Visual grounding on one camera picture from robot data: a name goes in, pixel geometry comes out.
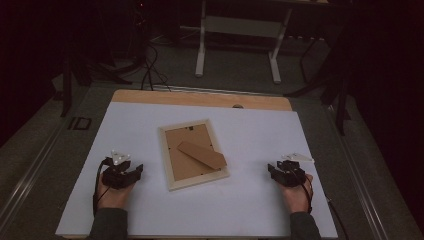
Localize wooden picture frame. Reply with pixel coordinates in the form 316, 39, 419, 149
157, 118, 231, 192

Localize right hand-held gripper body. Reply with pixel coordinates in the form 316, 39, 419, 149
275, 152, 315, 188

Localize white desk frame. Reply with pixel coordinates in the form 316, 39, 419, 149
194, 0, 295, 85

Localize person's left hand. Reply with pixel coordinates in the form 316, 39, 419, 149
95, 179, 137, 211

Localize white table mat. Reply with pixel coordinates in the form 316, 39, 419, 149
54, 101, 339, 239

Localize metal floor rail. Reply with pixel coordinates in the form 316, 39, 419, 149
324, 103, 390, 240
0, 116, 69, 231

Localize black floor socket box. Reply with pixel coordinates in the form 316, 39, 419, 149
67, 116, 93, 131

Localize person's right hand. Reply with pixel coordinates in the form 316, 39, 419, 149
278, 172, 315, 215

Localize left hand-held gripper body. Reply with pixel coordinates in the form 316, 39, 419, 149
101, 149, 136, 191

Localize black metal stand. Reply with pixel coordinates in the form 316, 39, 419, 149
59, 49, 134, 118
283, 33, 353, 137

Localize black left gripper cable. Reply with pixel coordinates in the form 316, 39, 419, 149
91, 157, 114, 218

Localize black floor cables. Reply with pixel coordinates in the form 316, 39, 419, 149
139, 42, 172, 92

